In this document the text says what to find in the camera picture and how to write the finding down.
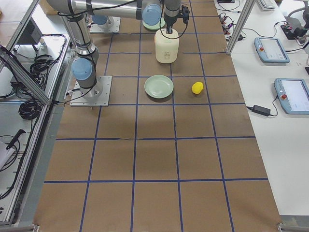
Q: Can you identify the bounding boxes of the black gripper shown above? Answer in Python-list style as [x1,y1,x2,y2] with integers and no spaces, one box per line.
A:
[164,0,181,33]

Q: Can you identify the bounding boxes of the white rice cooker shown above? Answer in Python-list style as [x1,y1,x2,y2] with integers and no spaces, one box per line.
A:
[154,29,179,63]

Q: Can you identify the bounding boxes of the green plate near arm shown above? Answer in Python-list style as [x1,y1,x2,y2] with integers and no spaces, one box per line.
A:
[142,18,166,30]
[144,75,174,99]

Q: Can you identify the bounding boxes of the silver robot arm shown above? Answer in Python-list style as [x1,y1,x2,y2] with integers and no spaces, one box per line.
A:
[48,0,190,58]
[92,15,114,28]

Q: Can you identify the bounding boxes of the yellow toy pepper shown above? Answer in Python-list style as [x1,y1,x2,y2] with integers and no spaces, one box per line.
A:
[191,82,204,95]

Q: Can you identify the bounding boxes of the white keyboard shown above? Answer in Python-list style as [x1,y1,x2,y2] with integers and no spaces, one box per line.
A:
[256,0,276,11]

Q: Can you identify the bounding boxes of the far blue teach pendant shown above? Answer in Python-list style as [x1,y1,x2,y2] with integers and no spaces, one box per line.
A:
[254,37,290,64]

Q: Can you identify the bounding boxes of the blue teach pendant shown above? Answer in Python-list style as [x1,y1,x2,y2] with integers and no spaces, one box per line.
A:
[254,37,290,64]
[274,78,309,115]

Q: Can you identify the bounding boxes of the black power adapter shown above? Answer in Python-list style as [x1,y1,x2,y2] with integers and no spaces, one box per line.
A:
[252,105,271,116]

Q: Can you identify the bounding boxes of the near blue teach pendant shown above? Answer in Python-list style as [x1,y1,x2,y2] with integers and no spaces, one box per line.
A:
[274,78,309,115]

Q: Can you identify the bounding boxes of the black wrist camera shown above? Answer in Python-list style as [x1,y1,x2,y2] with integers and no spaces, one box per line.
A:
[180,5,190,25]

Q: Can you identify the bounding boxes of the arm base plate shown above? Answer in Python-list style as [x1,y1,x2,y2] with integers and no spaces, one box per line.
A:
[69,75,112,107]
[90,15,121,34]

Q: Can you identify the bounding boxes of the aluminium frame post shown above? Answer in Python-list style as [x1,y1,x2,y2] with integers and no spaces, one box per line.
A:
[226,0,255,55]

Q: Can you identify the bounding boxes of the coiled black cables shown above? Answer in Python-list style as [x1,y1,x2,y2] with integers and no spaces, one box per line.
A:
[19,100,42,121]

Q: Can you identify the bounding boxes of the aluminium frame rail left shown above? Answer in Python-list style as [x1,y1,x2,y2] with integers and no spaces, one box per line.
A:
[0,45,51,105]

